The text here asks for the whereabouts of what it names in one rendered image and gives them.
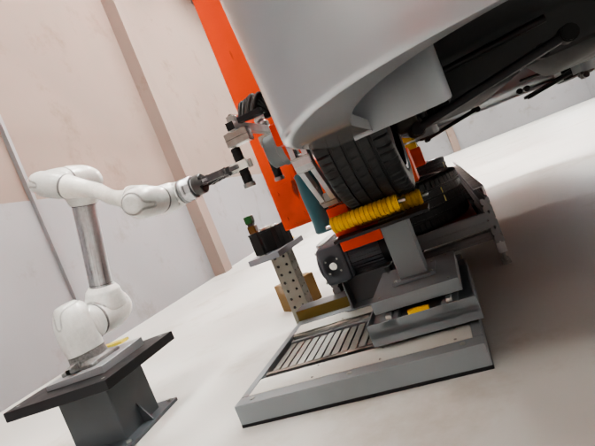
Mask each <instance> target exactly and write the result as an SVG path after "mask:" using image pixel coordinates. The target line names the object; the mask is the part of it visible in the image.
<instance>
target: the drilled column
mask: <svg viewBox="0 0 595 446"><path fill-rule="evenodd" d="M271 261H272V264H273V266H274V269H275V272H276V274H277V277H278V279H279V282H280V283H281V285H282V289H283V292H284V294H285V296H286V298H287V301H288V303H289V306H290V308H291V311H292V313H293V316H294V318H295V321H296V322H297V324H298V322H299V319H298V316H297V314H296V312H297V310H298V309H299V308H300V306H301V305H302V304H306V303H310V302H312V301H313V298H312V296H311V294H310V291H309V289H308V287H307V285H306V282H305V278H304V276H303V274H302V272H301V269H300V267H299V264H298V261H297V259H296V256H295V254H294V252H293V249H292V248H291V249H290V250H288V251H287V252H285V253H284V254H283V255H281V256H280V257H278V258H275V259H272V260H271Z"/></svg>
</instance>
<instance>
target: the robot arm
mask: <svg viewBox="0 0 595 446"><path fill-rule="evenodd" d="M252 166H254V164H253V162H252V160H251V158H248V159H247V158H245V159H243V160H240V161H238V162H236V163H234V164H233V165H230V166H227V167H223V168H222V169H220V170H218V171H216V172H214V173H210V174H207V175H205V176H204V175H203V174H201V173H199V174H196V175H194V176H188V177H186V178H183V179H181V180H178V181H176V182H168V183H165V184H162V185H159V186H148V185H130V186H127V187H125V188H124V190H114V189H111V188H108V187H106V186H105V185H103V183H104V180H103V176H102V174H101V173H100V172H99V171H98V170H97V169H95V168H93V167H91V166H88V165H67V166H64V167H58V168H54V169H50V170H46V171H39V172H36V173H33V174H31V175H30V176H29V178H28V180H27V185H28V187H29V189H30V190H31V191H32V192H33V193H35V194H37V195H38V196H42V197H48V198H55V199H65V200H66V202H67V204H68V205H69V206H70V207H72V210H73V217H74V221H75V225H76V229H77V234H78V237H79V242H80V245H81V253H82V256H83V261H84V265H85V269H86V273H87V277H88V281H89V288H88V290H87V291H86V293H85V302H83V301H81V300H72V301H69V302H67V303H65V304H63V305H61V306H59V307H58V308H57V309H56V310H55V311H54V312H53V314H52V326H53V331H54V334H55V336H56V338H57V340H58V344H59V346H60V348H61V350H62V351H63V352H64V354H65V355H66V358H67V360H68V362H69V365H70V367H69V368H68V369H67V370H66V371H65V372H64V373H62V374H61V376H62V378H65V377H66V376H69V375H71V374H73V373H78V372H80V371H82V370H85V369H88V368H91V367H93V366H95V365H97V364H98V363H99V362H100V361H102V360H103V359H105V358H107V357H108V356H109V355H111V354H112V353H113V352H114V351H116V350H118V349H119V348H120V346H119V345H117V346H113V347H110V348H108V347H107V346H106V344H105V343H104V340H103V336H104V335H105V334H107V333H109V332H111V331H112V330H113V329H115V328H116V327H118V326H120V325H121V324H122V323H123V322H124V321H125V320H126V319H127V318H128V316H129V315H130V313H131V311H132V301H131V299H130V297H129V296H128V295H127V294H126V293H125V292H124V291H122V289H121V288H120V285H119V284H118V283H116V282H114V281H112V275H111V270H110V266H109V262H108V257H107V254H106V249H105V246H104V238H103V234H102V229H101V225H100V221H99V217H98V212H97V205H96V203H97V202H98V200H101V201H103V202H105V203H107V204H111V205H115V206H119V207H121V208H122V210H123V211H124V212H125V213H126V214H127V215H128V216H130V217H133V218H137V219H143V218H149V217H153V216H157V215H165V214H168V213H170V212H173V211H176V210H179V209H180V208H182V207H183V206H184V205H185V204H187V203H190V202H191V201H194V200H195V199H197V198H199V197H201V195H203V194H205V193H207V192H208V191H209V186H210V185H214V184H216V183H217V182H219V181H222V180H224V179H226V178H227V177H230V176H232V175H234V174H236V173H239V171H240V170H242V169H244V168H246V167H248V168H249V167H252Z"/></svg>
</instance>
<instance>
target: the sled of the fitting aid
mask: <svg viewBox="0 0 595 446"><path fill-rule="evenodd" d="M457 261H458V266H459V270H460V278H461V283H462V287H463V289H462V290H459V291H456V292H453V293H450V294H447V295H444V296H439V297H435V298H432V299H429V300H426V301H423V302H420V303H417V304H411V305H408V306H406V307H402V308H399V309H396V310H393V311H388V312H385V313H382V314H378V315H375V314H374V311H372V313H371V315H370V318H369V321H368V323H367V331H368V333H369V336H370V338H371V341H372V343H373V345H374V347H375V348H376V347H380V346H383V345H386V344H390V343H393V342H399V341H402V340H405V339H409V338H412V337H415V336H419V335H425V334H427V333H431V332H435V331H437V330H441V329H445V328H447V327H454V326H457V325H460V324H464V323H467V322H470V321H474V320H477V319H483V318H484V316H483V311H482V308H481V305H480V302H479V299H478V295H477V293H476V289H475V284H474V281H473V278H472V274H471V272H470V270H469V267H468V263H467V261H466V259H465V258H463V259H460V260H457Z"/></svg>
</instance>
